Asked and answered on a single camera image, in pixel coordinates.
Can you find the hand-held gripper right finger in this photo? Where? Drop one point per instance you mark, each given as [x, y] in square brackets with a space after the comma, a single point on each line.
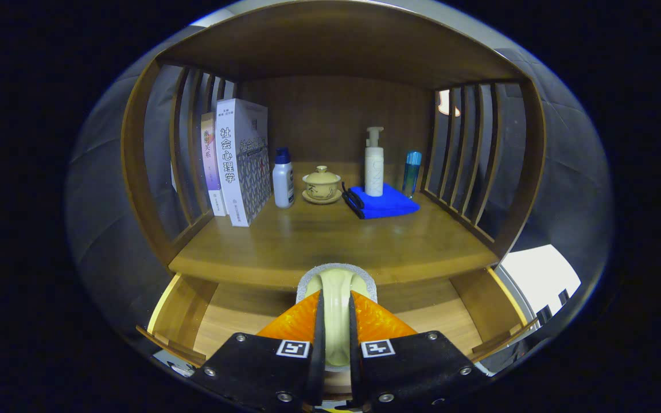
[355, 355]

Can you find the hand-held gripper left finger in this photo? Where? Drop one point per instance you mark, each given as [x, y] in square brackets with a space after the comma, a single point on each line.
[318, 355]

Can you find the brown wooden drawer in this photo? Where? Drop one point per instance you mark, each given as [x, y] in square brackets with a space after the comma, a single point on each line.
[233, 312]

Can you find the wooden countertop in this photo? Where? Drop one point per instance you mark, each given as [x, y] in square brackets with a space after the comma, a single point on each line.
[319, 241]

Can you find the brown wooden cabinet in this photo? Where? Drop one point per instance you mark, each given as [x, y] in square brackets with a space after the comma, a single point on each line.
[336, 40]

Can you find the blue folded cloth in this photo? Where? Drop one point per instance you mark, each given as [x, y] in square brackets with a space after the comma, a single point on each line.
[388, 203]

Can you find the yellow lidded ceramic teacup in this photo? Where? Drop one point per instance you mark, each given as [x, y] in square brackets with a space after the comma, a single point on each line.
[322, 184]

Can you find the white bottle blue cap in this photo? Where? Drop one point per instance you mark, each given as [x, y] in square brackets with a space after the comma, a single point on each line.
[283, 183]

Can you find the white pump bottle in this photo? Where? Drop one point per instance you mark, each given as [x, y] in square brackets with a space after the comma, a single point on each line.
[374, 172]

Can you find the clear blue bottle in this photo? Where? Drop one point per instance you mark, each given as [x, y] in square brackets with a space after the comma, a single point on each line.
[411, 175]

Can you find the white plastic machine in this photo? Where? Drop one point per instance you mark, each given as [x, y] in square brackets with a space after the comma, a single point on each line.
[537, 275]

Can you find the thick white book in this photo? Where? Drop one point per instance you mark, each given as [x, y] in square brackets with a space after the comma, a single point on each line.
[233, 166]

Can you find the thin purple book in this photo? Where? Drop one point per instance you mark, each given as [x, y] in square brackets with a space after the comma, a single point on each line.
[210, 160]

